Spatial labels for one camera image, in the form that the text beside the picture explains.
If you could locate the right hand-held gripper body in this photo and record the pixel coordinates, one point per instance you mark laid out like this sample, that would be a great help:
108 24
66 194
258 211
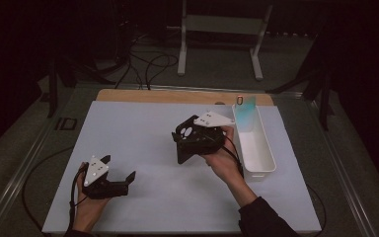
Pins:
207 141

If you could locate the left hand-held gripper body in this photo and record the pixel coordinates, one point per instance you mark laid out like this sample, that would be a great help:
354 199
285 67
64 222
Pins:
107 191

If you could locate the black phone case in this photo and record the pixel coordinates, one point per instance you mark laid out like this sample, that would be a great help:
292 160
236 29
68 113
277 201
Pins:
182 158

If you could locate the iridescent phone case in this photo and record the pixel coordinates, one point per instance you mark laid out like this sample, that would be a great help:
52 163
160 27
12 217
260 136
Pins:
245 113

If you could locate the white plastic bin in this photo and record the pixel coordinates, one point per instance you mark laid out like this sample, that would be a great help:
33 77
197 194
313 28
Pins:
256 154

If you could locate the person's left hand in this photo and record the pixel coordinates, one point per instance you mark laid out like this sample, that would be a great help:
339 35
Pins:
87 214

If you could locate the person's right hand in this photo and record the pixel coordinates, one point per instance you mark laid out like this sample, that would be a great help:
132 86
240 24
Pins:
227 164

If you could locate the white table board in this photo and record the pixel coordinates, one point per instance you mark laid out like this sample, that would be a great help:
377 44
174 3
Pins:
138 204

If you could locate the wooden table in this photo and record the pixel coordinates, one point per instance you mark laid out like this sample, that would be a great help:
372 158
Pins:
177 97

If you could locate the black stand legs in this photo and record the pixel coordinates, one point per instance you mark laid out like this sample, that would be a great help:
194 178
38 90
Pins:
52 95
324 105

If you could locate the white metal stand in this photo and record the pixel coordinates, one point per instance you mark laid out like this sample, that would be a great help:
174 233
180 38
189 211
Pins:
223 24

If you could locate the metal floor rail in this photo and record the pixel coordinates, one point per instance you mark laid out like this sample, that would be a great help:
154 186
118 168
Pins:
342 171
16 184

